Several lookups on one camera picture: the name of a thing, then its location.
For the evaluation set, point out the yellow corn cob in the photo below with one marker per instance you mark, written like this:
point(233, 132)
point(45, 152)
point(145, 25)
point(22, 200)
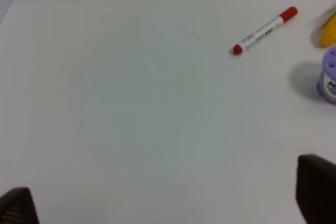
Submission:
point(323, 35)

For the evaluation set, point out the red white marker pen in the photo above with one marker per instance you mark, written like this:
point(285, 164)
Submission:
point(264, 31)

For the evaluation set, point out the purple air freshener jar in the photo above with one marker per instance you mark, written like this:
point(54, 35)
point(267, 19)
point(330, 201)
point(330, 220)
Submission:
point(326, 84)

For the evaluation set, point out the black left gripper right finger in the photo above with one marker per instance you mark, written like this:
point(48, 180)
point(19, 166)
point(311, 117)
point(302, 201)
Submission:
point(315, 189)

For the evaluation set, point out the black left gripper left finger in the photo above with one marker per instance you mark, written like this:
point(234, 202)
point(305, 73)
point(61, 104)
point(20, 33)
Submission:
point(17, 206)

